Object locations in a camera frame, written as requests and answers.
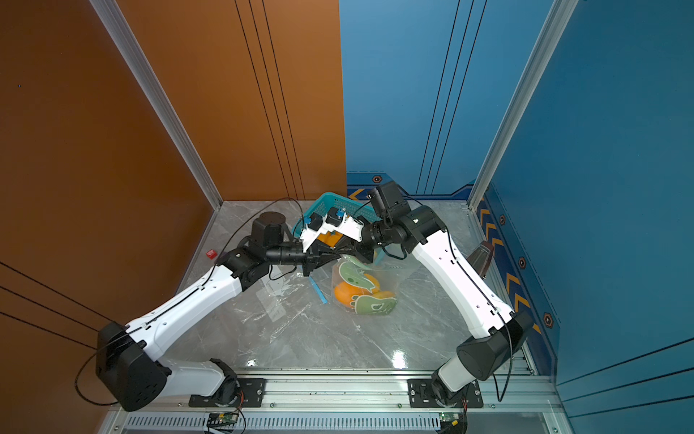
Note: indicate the dark red metronome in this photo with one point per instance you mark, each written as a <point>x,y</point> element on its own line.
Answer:
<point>481,258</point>

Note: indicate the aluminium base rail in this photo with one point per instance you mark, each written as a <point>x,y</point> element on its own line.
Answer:
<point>326,401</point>

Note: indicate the clear green-zip bag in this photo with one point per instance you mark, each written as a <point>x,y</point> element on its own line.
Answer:
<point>390,274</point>

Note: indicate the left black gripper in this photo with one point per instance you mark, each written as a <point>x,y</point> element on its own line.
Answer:
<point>316,256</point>

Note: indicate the orange mango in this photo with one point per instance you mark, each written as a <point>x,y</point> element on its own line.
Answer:
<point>347,294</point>

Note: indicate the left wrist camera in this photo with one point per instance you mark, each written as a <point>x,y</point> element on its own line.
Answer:
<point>268,230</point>

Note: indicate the yellow mango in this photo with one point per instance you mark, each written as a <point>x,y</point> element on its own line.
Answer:
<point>374,286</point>

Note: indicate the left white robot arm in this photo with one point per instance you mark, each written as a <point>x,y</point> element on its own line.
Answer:
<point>131,359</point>

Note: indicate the teal plastic basket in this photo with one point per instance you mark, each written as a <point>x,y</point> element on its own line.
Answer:
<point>335,222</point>

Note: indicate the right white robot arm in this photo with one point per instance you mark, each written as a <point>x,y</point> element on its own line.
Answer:
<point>496,331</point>

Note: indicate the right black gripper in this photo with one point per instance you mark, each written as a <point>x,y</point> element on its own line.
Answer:
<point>363,254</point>

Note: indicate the wrinkled yellow-orange mango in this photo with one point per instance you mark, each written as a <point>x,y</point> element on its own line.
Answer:
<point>384,297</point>

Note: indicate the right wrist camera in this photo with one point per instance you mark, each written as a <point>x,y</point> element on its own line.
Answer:
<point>388,202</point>

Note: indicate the clear blue-zip bag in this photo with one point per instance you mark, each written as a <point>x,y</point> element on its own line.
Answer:
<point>288,299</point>

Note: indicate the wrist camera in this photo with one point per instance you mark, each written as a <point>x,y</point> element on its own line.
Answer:
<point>268,230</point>
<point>388,202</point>

